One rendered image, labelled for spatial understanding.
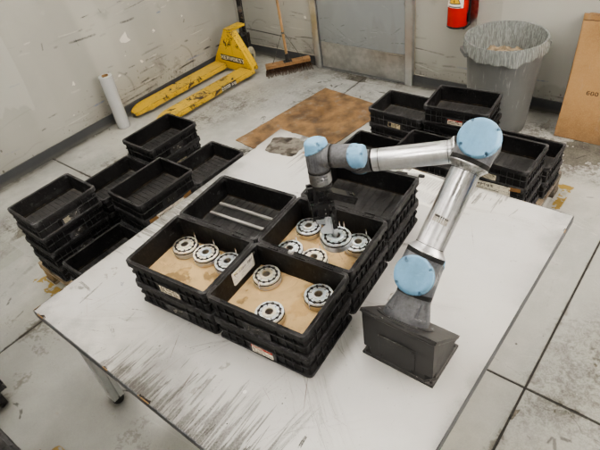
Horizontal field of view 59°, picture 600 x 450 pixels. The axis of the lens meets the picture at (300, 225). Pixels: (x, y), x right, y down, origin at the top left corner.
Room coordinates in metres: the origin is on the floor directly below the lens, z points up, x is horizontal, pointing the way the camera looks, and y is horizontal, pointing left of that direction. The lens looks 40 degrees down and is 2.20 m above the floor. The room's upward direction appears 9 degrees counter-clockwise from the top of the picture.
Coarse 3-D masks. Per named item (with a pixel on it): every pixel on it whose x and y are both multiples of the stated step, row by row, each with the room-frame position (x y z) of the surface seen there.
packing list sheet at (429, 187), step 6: (426, 174) 2.03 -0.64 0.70; (420, 180) 1.98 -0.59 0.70; (426, 180) 1.98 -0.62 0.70; (432, 180) 1.97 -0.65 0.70; (438, 180) 1.96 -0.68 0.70; (420, 186) 1.94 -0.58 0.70; (426, 186) 1.94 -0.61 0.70; (432, 186) 1.93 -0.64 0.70; (438, 186) 1.92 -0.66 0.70; (420, 192) 1.90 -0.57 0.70; (426, 192) 1.89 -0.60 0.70; (432, 192) 1.88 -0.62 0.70; (420, 198) 1.85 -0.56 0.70; (426, 198) 1.85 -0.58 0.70; (432, 198) 1.84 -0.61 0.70; (426, 204) 1.80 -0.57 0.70; (432, 204) 1.79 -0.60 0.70
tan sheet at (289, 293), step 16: (240, 288) 1.35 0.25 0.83; (256, 288) 1.34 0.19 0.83; (288, 288) 1.31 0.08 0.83; (304, 288) 1.30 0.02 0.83; (240, 304) 1.27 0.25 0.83; (256, 304) 1.26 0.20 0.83; (288, 304) 1.23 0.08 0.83; (304, 304) 1.22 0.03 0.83; (288, 320) 1.17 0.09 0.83; (304, 320) 1.16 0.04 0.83
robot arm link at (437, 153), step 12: (420, 144) 1.40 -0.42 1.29; (432, 144) 1.38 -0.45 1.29; (444, 144) 1.36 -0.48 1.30; (372, 156) 1.42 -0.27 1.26; (384, 156) 1.41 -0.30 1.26; (396, 156) 1.39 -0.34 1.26; (408, 156) 1.38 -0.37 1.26; (420, 156) 1.36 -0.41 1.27; (432, 156) 1.35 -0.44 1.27; (444, 156) 1.34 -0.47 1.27; (360, 168) 1.40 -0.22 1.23; (372, 168) 1.41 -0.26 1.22; (384, 168) 1.40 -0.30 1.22; (396, 168) 1.39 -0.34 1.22
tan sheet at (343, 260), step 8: (296, 240) 1.56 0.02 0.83; (304, 240) 1.55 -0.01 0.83; (312, 240) 1.54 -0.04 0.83; (320, 240) 1.54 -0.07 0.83; (304, 248) 1.51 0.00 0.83; (328, 256) 1.44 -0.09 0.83; (336, 256) 1.43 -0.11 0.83; (344, 256) 1.43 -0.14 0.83; (352, 256) 1.42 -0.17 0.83; (336, 264) 1.39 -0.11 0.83; (344, 264) 1.38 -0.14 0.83; (352, 264) 1.38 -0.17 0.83
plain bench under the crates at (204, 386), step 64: (128, 256) 1.79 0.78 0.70; (448, 256) 1.46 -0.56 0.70; (512, 256) 1.41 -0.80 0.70; (64, 320) 1.46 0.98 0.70; (128, 320) 1.41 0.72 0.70; (448, 320) 1.16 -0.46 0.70; (512, 320) 1.11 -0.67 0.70; (128, 384) 1.11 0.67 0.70; (192, 384) 1.07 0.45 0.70; (256, 384) 1.03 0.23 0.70; (320, 384) 0.99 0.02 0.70; (384, 384) 0.95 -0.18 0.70; (448, 384) 0.91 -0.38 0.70; (256, 448) 0.81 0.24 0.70; (320, 448) 0.77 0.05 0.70; (384, 448) 0.74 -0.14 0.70
